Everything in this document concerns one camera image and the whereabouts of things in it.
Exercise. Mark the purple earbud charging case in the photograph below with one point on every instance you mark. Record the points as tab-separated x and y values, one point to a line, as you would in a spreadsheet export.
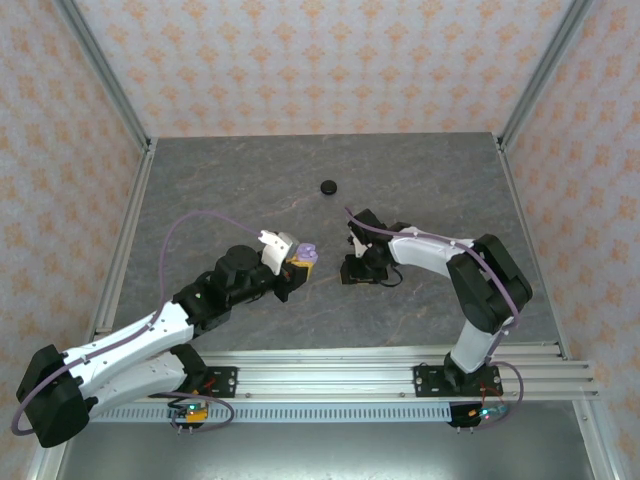
306	252

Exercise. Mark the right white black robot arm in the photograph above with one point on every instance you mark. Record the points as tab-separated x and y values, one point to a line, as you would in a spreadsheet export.
420	252

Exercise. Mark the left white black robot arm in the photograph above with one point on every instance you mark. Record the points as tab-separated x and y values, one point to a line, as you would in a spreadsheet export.
140	330

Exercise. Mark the grey metal sheet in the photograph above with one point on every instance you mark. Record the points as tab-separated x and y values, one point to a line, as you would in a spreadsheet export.
325	450

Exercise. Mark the aluminium rail frame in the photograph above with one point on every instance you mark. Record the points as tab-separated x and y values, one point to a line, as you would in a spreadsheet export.
325	375

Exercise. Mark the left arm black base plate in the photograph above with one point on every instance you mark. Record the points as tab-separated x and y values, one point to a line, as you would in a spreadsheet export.
225	380

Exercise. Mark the aluminium side rail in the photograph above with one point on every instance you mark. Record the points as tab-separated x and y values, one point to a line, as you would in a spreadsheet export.
530	210
122	240

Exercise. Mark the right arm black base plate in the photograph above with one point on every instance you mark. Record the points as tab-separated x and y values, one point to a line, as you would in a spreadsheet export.
425	380

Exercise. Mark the aluminium corner post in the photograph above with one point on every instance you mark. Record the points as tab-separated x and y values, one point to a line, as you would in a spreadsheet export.
542	75
107	75

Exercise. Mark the aluminium frame leg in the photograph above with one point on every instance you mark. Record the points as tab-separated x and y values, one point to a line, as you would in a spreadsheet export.
595	445
45	465

